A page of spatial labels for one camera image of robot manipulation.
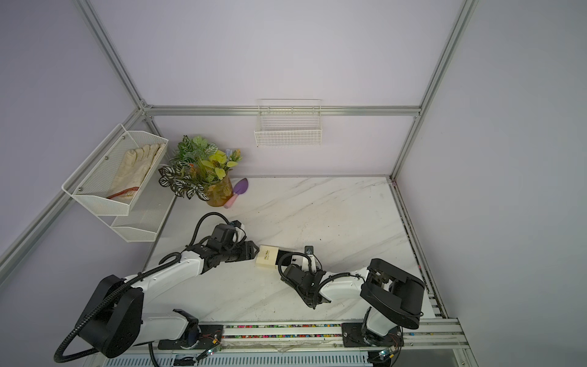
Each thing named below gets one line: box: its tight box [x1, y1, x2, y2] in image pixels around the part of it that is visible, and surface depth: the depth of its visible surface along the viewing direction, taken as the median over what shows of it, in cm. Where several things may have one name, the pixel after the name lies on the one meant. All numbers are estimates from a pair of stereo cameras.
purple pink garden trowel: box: [223, 177, 249, 209], surface depth 117 cm
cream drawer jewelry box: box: [256, 244, 292, 268], surface depth 90 cm
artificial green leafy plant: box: [158, 135, 244, 202], surface depth 94 cm
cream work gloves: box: [106, 142, 166, 204], surface depth 79 cm
